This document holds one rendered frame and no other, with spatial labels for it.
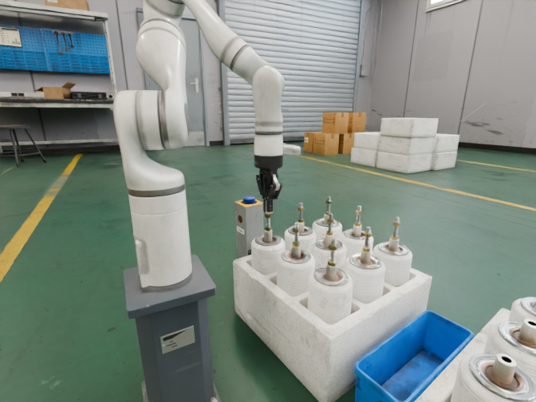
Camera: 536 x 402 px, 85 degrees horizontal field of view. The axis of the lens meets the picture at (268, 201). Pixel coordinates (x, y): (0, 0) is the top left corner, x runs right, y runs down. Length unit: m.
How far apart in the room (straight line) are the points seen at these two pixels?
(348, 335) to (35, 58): 5.21
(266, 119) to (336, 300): 0.44
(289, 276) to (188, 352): 0.28
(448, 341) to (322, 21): 6.48
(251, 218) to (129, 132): 0.57
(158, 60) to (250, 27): 5.51
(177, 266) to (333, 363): 0.37
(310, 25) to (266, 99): 6.04
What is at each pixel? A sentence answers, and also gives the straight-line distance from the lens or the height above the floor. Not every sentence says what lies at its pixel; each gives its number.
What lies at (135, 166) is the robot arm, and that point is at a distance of 0.49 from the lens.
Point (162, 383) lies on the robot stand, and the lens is 0.65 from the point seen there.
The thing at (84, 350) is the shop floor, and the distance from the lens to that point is 0.99.
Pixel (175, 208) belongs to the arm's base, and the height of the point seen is 0.45.
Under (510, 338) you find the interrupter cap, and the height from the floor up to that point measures 0.25.
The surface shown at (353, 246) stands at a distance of 0.88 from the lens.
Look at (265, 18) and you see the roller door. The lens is 6.25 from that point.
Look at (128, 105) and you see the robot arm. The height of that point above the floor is 0.61.
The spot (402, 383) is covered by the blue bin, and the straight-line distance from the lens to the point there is 0.85.
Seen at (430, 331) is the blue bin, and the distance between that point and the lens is 0.91.
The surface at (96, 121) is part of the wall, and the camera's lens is 5.45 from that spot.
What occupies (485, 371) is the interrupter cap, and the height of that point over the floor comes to 0.25.
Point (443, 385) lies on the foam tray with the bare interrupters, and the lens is 0.62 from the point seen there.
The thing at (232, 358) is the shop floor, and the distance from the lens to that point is 0.85.
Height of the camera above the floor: 0.60
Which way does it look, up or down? 17 degrees down
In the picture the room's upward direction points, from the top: straight up
